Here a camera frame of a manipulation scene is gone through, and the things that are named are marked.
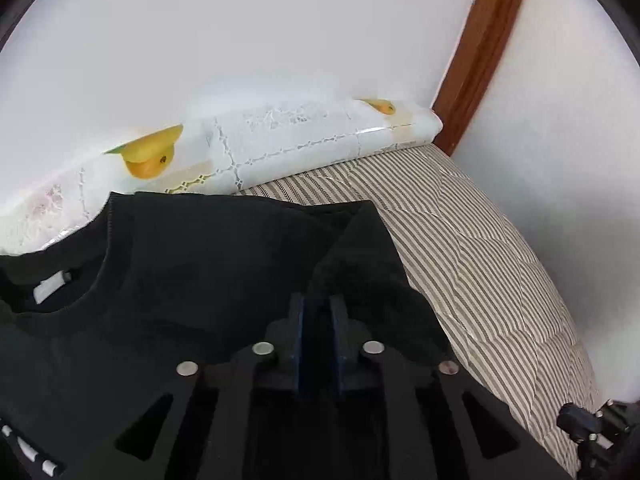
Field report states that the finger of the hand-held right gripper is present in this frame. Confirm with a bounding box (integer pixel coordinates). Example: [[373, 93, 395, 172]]
[[556, 401, 604, 442]]

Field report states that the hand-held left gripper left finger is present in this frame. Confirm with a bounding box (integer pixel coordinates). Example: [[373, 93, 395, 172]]
[[60, 292, 313, 480]]

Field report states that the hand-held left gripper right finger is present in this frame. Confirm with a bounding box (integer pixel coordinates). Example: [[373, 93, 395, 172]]
[[327, 294, 572, 480]]

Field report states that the black sweatshirt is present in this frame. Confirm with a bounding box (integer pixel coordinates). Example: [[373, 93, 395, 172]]
[[0, 191, 457, 480]]

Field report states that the striped quilted bed cover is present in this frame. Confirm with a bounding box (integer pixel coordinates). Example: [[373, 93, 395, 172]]
[[240, 144, 602, 463]]

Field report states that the pear-printed white cloth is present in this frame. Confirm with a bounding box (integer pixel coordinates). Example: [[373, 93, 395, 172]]
[[0, 77, 444, 257]]

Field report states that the brown wooden door frame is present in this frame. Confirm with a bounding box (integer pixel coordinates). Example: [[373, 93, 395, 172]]
[[432, 0, 531, 157]]

